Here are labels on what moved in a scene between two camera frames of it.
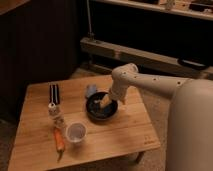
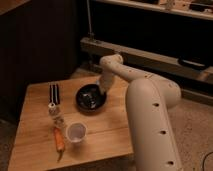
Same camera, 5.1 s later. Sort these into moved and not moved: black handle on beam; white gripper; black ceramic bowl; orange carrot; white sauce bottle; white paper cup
Moved: black ceramic bowl; white gripper
Not moved: orange carrot; white paper cup; white sauce bottle; black handle on beam
